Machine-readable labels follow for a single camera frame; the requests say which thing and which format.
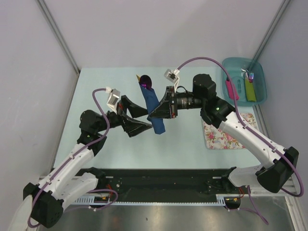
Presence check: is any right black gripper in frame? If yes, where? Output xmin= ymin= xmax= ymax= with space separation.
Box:
xmin=149 ymin=86 xmax=205 ymax=119

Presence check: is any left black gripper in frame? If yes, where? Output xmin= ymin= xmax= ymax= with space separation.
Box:
xmin=96 ymin=95 xmax=152 ymax=137

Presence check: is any dark blue paper napkin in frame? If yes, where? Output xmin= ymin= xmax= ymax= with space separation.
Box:
xmin=139 ymin=83 xmax=166 ymax=135

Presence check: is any purple spoon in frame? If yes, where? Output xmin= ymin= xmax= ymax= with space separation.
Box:
xmin=139 ymin=75 xmax=152 ymax=90

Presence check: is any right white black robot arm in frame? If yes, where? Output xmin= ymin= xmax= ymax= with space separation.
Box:
xmin=149 ymin=74 xmax=299 ymax=193

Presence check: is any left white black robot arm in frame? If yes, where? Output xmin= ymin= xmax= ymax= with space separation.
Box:
xmin=23 ymin=96 xmax=153 ymax=228

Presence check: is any green rolled napkin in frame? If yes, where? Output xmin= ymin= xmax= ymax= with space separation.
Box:
xmin=244 ymin=78 xmax=257 ymax=102

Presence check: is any floral cloth mat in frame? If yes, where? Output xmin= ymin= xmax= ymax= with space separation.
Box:
xmin=202 ymin=121 xmax=245 ymax=150

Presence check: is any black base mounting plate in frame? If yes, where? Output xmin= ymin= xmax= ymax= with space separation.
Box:
xmin=72 ymin=167 xmax=251 ymax=203

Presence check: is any teal plastic bin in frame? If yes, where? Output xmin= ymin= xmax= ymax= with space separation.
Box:
xmin=221 ymin=57 xmax=267 ymax=107

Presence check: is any iridescent fork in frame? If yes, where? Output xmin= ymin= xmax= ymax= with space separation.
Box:
xmin=247 ymin=72 xmax=255 ymax=83

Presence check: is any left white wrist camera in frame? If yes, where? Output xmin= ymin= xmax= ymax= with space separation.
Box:
xmin=105 ymin=87 xmax=120 ymax=113

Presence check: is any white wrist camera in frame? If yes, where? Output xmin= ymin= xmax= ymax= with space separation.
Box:
xmin=105 ymin=87 xmax=120 ymax=113
xmin=164 ymin=69 xmax=180 ymax=91

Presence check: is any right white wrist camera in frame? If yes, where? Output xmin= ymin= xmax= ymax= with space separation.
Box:
xmin=164 ymin=69 xmax=180 ymax=91

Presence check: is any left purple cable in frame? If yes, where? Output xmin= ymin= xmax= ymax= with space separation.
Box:
xmin=27 ymin=88 xmax=119 ymax=228

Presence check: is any purple cable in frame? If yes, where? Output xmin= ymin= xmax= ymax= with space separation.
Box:
xmin=177 ymin=57 xmax=304 ymax=226
xmin=27 ymin=88 xmax=119 ymax=228

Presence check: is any white slotted cable duct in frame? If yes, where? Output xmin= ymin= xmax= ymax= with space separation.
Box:
xmin=74 ymin=195 xmax=227 ymax=206

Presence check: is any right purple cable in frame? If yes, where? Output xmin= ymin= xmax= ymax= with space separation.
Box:
xmin=177 ymin=57 xmax=304 ymax=226

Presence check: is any aluminium rail frame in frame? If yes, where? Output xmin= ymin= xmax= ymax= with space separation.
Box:
xmin=35 ymin=105 xmax=299 ymax=231

